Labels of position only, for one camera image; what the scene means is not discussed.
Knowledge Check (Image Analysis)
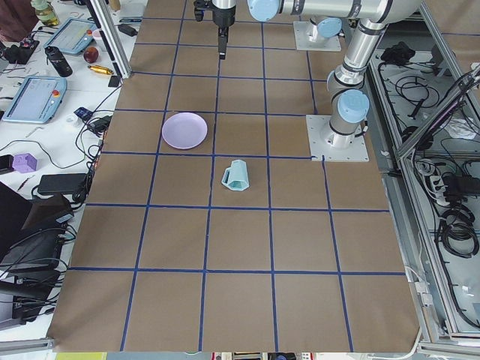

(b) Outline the blue teach pendant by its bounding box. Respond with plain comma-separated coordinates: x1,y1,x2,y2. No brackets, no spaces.
1,76,68,124
43,17,97,55

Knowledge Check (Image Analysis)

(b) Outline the red apple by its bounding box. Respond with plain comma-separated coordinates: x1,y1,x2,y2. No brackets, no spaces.
83,46,99,64

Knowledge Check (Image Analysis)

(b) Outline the upper blue teach pendant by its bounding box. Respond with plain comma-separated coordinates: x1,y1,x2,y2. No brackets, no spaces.
43,17,97,55

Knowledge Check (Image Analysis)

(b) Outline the lilac round plate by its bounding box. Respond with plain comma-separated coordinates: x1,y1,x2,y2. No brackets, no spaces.
162,112,208,150

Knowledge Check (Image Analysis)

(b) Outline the lower blue teach pendant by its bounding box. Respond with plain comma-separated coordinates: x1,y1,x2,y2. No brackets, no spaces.
1,76,68,124

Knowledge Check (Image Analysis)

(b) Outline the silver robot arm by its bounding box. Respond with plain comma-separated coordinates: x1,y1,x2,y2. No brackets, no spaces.
194,0,343,59
248,0,421,149

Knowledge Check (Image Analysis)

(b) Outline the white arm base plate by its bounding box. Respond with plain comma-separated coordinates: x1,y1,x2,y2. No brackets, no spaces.
306,115,369,162
293,17,342,52

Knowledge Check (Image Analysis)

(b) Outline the light blue faceted cup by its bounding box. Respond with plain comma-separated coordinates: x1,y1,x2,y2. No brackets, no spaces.
221,160,250,191

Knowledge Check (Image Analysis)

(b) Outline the black water bottle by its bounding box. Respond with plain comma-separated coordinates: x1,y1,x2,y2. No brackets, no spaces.
45,46,73,77

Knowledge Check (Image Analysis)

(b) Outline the black camera mount wrist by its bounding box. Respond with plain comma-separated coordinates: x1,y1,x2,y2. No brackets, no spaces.
193,0,212,22

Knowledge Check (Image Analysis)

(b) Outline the gold metal cylinder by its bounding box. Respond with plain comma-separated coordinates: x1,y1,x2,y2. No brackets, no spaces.
88,65,114,76

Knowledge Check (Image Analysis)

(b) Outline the purple 3d printed block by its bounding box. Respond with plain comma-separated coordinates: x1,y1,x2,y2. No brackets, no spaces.
12,153,38,173

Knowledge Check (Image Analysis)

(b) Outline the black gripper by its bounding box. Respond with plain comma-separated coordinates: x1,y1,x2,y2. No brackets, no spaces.
211,0,236,60

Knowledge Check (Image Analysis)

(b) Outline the black power adapter brick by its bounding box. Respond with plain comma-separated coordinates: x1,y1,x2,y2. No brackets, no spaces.
37,173,86,196

